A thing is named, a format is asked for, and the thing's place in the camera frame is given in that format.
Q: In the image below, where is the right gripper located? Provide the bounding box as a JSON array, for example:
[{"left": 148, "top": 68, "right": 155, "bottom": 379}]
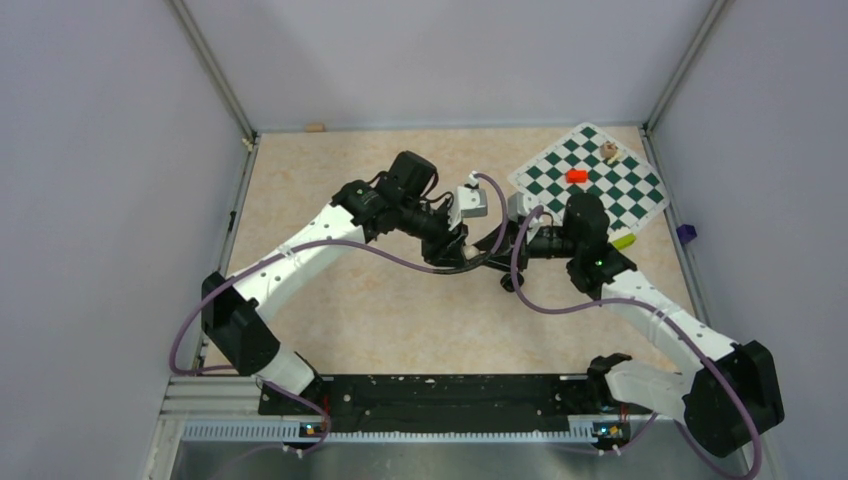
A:
[{"left": 470, "top": 214, "right": 581, "bottom": 273}]

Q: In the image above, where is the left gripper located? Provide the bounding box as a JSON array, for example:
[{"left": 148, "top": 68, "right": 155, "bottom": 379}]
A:
[{"left": 397, "top": 196, "right": 470, "bottom": 270}]

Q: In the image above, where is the white earbud charging case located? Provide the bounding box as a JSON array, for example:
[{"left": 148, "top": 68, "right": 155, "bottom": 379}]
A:
[{"left": 463, "top": 245, "right": 480, "bottom": 260}]

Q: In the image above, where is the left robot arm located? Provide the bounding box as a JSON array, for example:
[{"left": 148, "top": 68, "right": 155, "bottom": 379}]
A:
[{"left": 200, "top": 151, "right": 487, "bottom": 414}]

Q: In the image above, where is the red block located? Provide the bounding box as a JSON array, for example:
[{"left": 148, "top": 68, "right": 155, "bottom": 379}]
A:
[{"left": 565, "top": 169, "right": 589, "bottom": 184}]

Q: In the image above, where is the green white chessboard mat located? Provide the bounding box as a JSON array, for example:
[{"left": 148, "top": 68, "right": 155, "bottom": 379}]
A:
[{"left": 508, "top": 122, "right": 673, "bottom": 247}]

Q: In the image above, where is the yellow green white block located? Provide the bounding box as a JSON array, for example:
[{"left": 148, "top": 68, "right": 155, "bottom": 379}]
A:
[{"left": 610, "top": 233, "right": 636, "bottom": 251}]

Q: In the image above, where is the small beige figurine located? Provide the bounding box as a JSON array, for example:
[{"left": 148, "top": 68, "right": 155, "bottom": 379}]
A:
[{"left": 599, "top": 141, "right": 621, "bottom": 164}]

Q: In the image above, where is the purple object at right edge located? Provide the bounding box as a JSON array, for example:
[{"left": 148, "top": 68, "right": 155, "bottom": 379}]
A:
[{"left": 676, "top": 224, "right": 698, "bottom": 246}]

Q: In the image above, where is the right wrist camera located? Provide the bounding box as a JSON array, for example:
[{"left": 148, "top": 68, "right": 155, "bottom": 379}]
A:
[{"left": 507, "top": 192, "right": 541, "bottom": 234}]

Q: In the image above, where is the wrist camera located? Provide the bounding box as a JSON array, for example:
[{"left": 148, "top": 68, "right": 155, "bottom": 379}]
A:
[
  {"left": 507, "top": 192, "right": 541, "bottom": 234},
  {"left": 448, "top": 171, "right": 488, "bottom": 230}
]

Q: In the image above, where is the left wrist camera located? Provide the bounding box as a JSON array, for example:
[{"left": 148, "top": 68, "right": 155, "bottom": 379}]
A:
[{"left": 448, "top": 171, "right": 488, "bottom": 230}]

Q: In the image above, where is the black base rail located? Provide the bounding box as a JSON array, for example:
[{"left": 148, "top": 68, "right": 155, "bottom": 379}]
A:
[{"left": 258, "top": 374, "right": 646, "bottom": 434}]

